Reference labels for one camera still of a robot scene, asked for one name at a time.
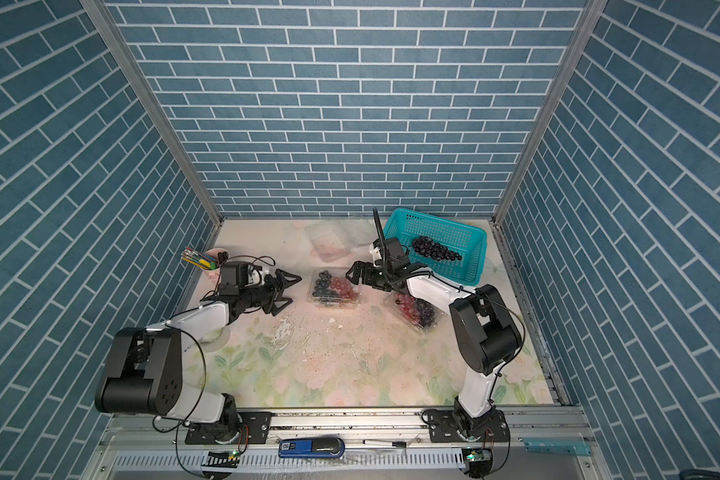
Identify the black grape bunch lower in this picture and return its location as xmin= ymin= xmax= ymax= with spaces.
xmin=411 ymin=236 xmax=463 ymax=262

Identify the aluminium front rail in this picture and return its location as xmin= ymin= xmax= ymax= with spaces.
xmin=82 ymin=405 xmax=610 ymax=479

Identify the red grape bunch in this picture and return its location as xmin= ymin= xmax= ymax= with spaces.
xmin=330 ymin=276 xmax=359 ymax=303
xmin=394 ymin=294 xmax=419 ymax=322

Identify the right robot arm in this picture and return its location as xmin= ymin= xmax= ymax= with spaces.
xmin=345 ymin=238 xmax=525 ymax=437

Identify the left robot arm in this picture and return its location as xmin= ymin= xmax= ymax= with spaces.
xmin=95 ymin=260 xmax=302 ymax=431

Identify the pink pen cup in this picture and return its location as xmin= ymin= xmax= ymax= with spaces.
xmin=203 ymin=248 xmax=229 ymax=282

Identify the blue black handheld device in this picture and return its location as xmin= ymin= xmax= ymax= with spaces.
xmin=278 ymin=436 xmax=346 ymax=459

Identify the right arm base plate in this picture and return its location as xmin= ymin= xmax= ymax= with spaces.
xmin=421 ymin=408 xmax=511 ymax=443

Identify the teal metal bracket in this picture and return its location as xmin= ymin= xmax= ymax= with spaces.
xmin=523 ymin=438 xmax=591 ymax=457

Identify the black marker pen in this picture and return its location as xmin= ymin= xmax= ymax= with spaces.
xmin=362 ymin=439 xmax=408 ymax=449

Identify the clear clamshell container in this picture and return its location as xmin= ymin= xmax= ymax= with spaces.
xmin=307 ymin=268 xmax=360 ymax=308
xmin=383 ymin=292 xmax=444 ymax=333
xmin=306 ymin=220 xmax=377 ymax=263

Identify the teal plastic basket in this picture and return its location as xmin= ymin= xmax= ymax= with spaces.
xmin=384 ymin=208 xmax=487 ymax=286

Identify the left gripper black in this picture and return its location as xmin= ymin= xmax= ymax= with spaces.
xmin=239 ymin=267 xmax=301 ymax=312

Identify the dark purple grape bunch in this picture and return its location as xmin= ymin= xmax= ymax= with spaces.
xmin=416 ymin=299 xmax=437 ymax=330

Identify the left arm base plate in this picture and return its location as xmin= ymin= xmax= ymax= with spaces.
xmin=185 ymin=411 xmax=273 ymax=446

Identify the coloured pens bundle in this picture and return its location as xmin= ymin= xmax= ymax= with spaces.
xmin=181 ymin=247 xmax=215 ymax=271

